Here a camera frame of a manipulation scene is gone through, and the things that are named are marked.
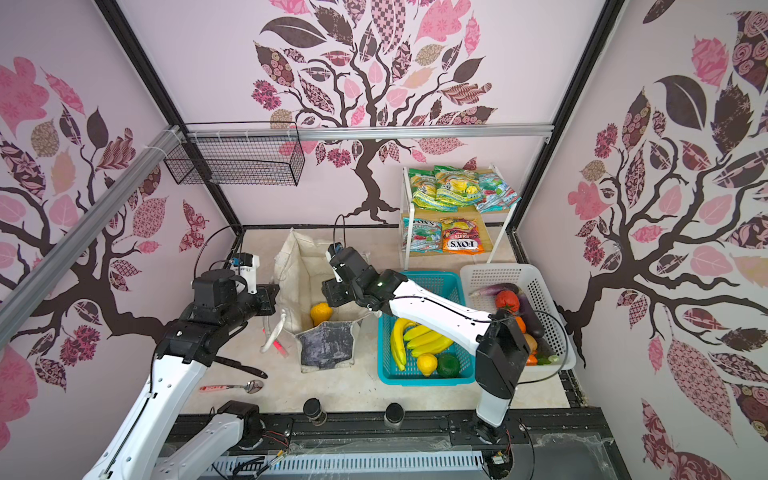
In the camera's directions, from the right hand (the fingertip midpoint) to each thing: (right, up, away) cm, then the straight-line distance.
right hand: (330, 283), depth 77 cm
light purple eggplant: (+50, -4, +20) cm, 54 cm away
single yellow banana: (+18, -17, +6) cm, 26 cm away
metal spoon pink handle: (-22, -29, +2) cm, 36 cm away
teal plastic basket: (+22, -20, +4) cm, 30 cm away
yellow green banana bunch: (+26, -18, +9) cm, 33 cm away
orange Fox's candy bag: (+38, +13, +15) cm, 43 cm away
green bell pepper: (+32, -23, +2) cm, 39 cm away
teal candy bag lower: (+27, +14, +15) cm, 34 cm away
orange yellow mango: (-6, -11, +12) cm, 17 cm away
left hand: (-12, -2, -4) cm, 13 cm away
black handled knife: (-28, -25, +7) cm, 38 cm away
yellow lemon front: (+26, -22, +1) cm, 34 cm away
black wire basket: (-29, +41, +17) cm, 52 cm away
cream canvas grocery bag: (-11, +3, +7) cm, 14 cm away
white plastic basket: (+44, 0, +20) cm, 48 cm away
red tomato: (+52, -7, +13) cm, 54 cm away
